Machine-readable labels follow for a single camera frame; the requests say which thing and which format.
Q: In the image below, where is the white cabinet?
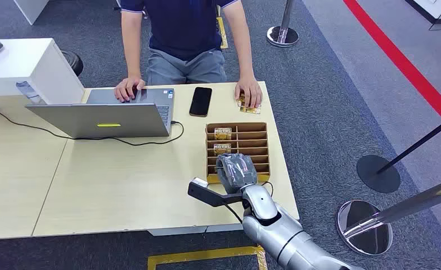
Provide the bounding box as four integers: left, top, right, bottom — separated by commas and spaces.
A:
0, 37, 86, 106

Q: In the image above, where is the person's right hand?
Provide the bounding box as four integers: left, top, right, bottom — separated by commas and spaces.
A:
113, 76, 147, 104

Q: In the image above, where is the white furniture block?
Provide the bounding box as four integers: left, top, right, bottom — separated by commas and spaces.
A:
13, 0, 51, 26

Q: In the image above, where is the white counter with dark base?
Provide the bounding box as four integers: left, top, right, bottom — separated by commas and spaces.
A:
404, 0, 441, 32

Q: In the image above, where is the person's left hand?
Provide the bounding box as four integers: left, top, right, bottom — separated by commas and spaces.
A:
233, 75, 264, 110

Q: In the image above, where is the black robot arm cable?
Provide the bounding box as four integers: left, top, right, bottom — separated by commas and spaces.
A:
223, 181, 275, 224

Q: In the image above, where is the black smartphone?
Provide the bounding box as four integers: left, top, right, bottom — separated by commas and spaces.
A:
188, 86, 213, 118

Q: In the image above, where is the grey desk frame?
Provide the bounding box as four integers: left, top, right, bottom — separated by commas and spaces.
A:
147, 224, 244, 237

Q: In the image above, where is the person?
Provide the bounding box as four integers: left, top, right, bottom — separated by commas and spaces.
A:
113, 0, 264, 110

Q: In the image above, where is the brown cardboard card organizer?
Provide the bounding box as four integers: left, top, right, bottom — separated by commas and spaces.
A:
205, 122, 272, 185

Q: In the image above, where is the round black stool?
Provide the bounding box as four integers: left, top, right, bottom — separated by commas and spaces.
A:
60, 49, 84, 78

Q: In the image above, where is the red barrier belt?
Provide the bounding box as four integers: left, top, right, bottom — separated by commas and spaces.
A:
342, 0, 441, 136

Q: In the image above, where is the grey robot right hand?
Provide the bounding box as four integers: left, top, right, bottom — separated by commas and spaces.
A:
215, 153, 259, 195

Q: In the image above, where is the chrome stanchion post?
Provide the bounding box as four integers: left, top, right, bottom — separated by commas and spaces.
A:
335, 174, 441, 257
266, 0, 300, 48

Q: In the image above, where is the gold hotel key card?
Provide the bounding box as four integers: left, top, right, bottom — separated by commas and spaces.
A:
237, 93, 262, 115
213, 143, 232, 156
213, 127, 233, 141

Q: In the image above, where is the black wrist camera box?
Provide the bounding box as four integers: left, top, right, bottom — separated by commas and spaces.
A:
187, 177, 244, 208

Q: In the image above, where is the silver laptop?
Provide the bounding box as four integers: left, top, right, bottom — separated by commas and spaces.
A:
25, 88, 176, 140

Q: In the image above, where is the black laptop power cable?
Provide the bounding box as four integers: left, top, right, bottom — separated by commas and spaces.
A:
0, 107, 186, 147

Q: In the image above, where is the black stanchion post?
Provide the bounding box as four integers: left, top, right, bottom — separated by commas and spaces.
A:
356, 121, 441, 194

